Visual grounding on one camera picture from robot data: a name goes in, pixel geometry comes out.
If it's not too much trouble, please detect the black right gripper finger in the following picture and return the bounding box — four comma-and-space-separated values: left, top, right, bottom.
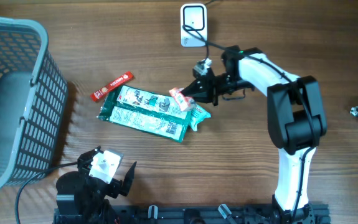
192, 96, 214, 103
181, 77, 212, 96

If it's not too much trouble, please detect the teal wet wipes pack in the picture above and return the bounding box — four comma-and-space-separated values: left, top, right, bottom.
189, 105, 211, 131

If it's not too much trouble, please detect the red snack packet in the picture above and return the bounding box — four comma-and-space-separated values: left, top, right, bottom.
169, 88, 196, 111

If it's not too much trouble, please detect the green sponge pack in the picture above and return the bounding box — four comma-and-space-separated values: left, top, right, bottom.
97, 85, 191, 142

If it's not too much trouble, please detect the red coffee stick sachet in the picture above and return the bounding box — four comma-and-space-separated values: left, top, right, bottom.
91, 71, 134, 102

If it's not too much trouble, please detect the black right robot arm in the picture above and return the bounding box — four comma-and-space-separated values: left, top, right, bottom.
182, 45, 327, 219

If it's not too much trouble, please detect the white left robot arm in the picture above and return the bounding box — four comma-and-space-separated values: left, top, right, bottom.
53, 146, 137, 224

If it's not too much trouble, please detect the white barcode scanner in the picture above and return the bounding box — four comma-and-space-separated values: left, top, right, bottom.
180, 3, 207, 47

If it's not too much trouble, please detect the grey plastic basket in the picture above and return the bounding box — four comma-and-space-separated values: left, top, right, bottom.
0, 17, 68, 189

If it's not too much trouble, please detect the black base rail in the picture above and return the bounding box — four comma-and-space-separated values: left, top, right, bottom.
52, 202, 331, 224

